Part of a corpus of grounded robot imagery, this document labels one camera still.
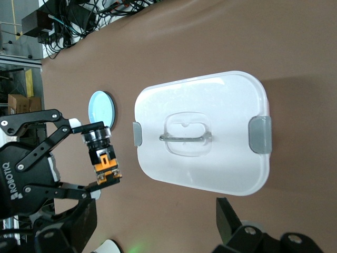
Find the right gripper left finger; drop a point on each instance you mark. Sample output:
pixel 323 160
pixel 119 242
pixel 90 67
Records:
pixel 73 229

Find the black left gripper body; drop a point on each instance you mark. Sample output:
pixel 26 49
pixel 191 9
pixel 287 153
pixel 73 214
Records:
pixel 26 184

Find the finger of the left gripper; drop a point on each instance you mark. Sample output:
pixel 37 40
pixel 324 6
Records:
pixel 68 191
pixel 87 127

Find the brown cardboard box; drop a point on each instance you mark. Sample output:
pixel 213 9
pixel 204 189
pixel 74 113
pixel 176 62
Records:
pixel 21 104

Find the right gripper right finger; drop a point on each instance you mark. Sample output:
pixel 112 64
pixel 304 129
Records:
pixel 247 239

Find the orange black push-button switch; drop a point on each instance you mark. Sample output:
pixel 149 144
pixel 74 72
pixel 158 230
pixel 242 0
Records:
pixel 104 163

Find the aluminium frame rail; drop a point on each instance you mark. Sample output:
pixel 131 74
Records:
pixel 18 62

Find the black electronics box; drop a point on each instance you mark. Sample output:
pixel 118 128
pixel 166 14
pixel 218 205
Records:
pixel 34 22

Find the grey box latch clip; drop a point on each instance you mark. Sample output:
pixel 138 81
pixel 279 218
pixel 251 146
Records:
pixel 137 134
pixel 260 134

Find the light blue round plate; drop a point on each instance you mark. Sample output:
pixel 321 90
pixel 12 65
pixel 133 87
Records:
pixel 100 108

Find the white lidded storage box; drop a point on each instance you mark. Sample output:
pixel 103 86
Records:
pixel 210 100

